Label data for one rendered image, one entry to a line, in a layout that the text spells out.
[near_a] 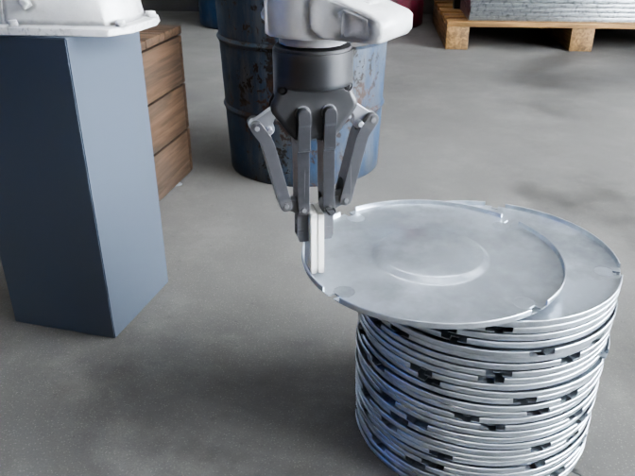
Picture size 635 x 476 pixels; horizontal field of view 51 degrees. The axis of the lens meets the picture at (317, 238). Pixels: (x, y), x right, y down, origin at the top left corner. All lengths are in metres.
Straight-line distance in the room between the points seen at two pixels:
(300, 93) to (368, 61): 0.92
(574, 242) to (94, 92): 0.65
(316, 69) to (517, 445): 0.44
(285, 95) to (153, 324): 0.57
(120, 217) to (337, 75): 0.52
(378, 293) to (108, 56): 0.52
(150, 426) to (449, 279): 0.43
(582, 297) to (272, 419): 0.41
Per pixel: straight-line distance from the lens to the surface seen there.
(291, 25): 0.60
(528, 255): 0.79
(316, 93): 0.64
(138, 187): 1.08
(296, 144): 0.65
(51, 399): 0.99
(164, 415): 0.92
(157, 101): 1.50
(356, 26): 0.58
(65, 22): 0.95
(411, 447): 0.80
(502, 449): 0.77
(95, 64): 0.97
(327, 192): 0.67
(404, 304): 0.67
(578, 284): 0.76
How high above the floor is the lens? 0.60
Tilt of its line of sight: 27 degrees down
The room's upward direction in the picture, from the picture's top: straight up
